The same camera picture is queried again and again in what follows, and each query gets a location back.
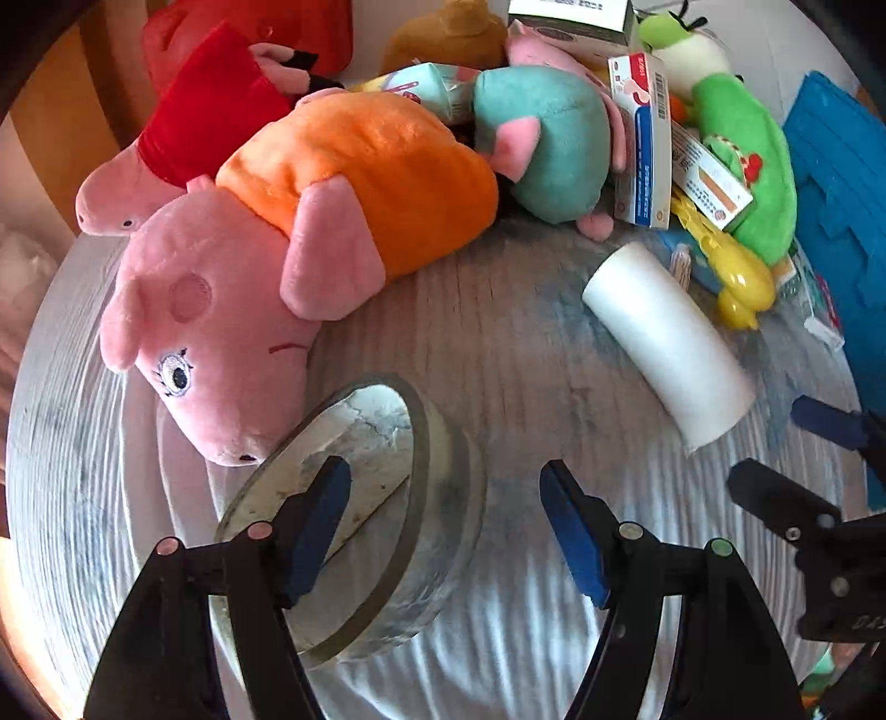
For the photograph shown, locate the green plush toy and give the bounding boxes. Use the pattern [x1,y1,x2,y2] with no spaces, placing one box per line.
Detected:
[637,0,799,268]

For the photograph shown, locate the white red blue box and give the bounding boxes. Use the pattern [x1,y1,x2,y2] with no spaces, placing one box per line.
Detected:
[607,52,676,229]

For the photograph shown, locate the clear plastic packet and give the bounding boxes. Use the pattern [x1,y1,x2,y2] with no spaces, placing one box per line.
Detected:
[775,242,847,351]

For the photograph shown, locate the pink pig plush red dress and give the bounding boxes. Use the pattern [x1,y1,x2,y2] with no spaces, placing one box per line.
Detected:
[75,20,347,238]

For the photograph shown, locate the brown plush toy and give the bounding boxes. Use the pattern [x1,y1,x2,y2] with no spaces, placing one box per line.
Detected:
[379,0,509,76]

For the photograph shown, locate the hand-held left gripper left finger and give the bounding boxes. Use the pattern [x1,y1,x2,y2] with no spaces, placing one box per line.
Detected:
[83,455,353,720]

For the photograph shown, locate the pink pig plush teal dress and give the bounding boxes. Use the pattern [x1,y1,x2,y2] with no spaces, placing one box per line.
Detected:
[472,20,634,240]

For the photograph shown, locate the white box orange label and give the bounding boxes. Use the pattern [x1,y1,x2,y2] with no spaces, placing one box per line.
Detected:
[668,121,755,231]

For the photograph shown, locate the blue felt storage box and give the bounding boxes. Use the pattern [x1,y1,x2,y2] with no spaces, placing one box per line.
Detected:
[782,70,886,506]

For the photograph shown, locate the mint green packet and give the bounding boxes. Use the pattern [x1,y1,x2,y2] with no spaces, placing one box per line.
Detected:
[360,61,486,126]

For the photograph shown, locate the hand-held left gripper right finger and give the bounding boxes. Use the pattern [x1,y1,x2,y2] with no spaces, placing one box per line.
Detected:
[540,459,807,720]

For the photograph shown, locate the white paper roll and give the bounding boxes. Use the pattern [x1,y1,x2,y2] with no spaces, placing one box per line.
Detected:
[581,242,757,450]

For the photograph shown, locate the blue flat packet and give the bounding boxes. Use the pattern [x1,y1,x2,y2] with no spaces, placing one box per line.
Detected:
[654,228,724,295]

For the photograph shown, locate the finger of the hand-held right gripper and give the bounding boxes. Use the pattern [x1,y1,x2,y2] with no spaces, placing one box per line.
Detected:
[728,459,844,549]
[791,396,886,486]

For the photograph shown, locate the pink pig plush orange dress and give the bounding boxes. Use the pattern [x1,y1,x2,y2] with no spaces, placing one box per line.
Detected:
[99,90,501,468]

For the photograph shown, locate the white green cardboard box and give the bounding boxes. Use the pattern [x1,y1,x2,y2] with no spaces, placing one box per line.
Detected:
[507,0,645,53]

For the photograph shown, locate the yellow plastic toy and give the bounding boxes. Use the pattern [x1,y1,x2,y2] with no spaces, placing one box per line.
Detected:
[668,194,776,330]

